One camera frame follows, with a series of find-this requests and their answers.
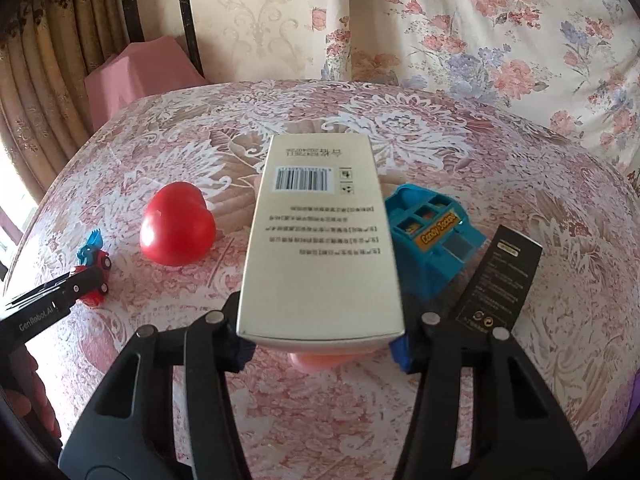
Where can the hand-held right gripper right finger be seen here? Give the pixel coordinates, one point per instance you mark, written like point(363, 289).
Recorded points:
point(402, 355)

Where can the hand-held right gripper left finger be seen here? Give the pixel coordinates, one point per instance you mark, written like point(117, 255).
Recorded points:
point(244, 352)

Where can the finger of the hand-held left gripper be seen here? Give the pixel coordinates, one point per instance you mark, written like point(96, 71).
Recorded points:
point(82, 282)

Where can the red toy car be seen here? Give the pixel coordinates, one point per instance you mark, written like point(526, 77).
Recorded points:
point(95, 255)

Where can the large white cardboard box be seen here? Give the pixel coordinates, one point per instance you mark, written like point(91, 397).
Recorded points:
point(320, 235)

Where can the person's left hand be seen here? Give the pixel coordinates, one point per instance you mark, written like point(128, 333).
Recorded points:
point(30, 395)

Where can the pink orange round object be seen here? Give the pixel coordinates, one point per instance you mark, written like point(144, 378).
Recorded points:
point(320, 360)

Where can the red heart-shaped toy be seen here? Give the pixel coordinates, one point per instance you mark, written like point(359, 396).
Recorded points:
point(175, 225)

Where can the black cardboard box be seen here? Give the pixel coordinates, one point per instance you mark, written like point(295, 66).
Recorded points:
point(500, 280)

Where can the teal toy candy machine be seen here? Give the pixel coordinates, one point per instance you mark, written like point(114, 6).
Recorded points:
point(430, 220)

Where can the beige patterned curtain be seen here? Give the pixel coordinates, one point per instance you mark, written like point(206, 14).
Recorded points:
point(50, 85)

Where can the pink covered chair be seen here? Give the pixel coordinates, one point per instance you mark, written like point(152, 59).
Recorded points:
point(140, 75)

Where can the floral bed sheet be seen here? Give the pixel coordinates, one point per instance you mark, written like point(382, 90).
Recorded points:
point(500, 35)

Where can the dark wooden frame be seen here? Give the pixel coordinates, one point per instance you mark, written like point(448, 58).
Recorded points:
point(192, 10)

